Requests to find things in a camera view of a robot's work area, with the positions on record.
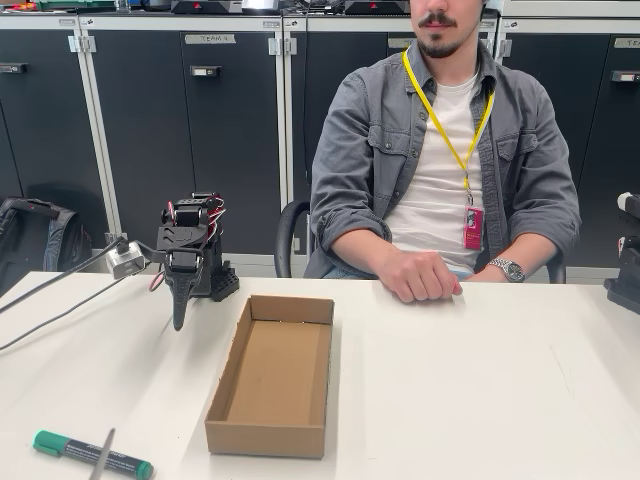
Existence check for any green permanent marker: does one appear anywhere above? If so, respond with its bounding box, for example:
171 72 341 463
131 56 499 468
32 429 155 479

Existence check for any person's left forearm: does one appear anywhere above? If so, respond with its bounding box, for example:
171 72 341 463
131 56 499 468
474 238 559 281

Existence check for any person's right forearm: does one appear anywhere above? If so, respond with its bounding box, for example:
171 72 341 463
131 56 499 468
339 234 401 281

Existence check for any person's right hand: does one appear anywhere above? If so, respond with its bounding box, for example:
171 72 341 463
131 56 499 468
382 249 464 304

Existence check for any black office chair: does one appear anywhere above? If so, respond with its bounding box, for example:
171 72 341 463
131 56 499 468
273 199 567 285

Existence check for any open cardboard box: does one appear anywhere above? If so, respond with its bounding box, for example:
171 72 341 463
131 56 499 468
203 294 335 460

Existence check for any black backpack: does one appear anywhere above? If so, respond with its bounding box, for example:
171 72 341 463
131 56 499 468
0 197 94 296

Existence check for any thin grey rod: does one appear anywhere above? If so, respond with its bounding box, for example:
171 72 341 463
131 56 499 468
88 427 116 480

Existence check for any man in grey shirt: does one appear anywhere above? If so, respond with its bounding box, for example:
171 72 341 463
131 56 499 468
303 0 584 281

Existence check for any team tape label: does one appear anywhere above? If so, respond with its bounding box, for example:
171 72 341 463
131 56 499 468
184 33 236 45

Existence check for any black device with red logo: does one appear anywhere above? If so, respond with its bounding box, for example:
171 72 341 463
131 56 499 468
171 0 244 15
344 0 414 15

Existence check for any green storage box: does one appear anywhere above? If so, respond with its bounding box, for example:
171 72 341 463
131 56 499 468
37 0 119 11

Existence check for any pink id badge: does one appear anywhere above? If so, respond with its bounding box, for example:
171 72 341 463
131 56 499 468
462 204 486 251

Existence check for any silver wristwatch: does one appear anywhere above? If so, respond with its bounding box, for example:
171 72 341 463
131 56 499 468
487 258 526 284

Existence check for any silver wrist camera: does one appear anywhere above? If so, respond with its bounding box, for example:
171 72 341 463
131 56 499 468
104 239 146 280

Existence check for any black camera cable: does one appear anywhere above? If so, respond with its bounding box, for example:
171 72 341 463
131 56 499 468
0 237 127 314

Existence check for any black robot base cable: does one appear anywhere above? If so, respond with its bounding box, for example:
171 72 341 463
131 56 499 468
0 277 124 353

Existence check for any yellow lanyard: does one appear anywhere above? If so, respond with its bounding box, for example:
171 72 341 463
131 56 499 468
402 49 496 206

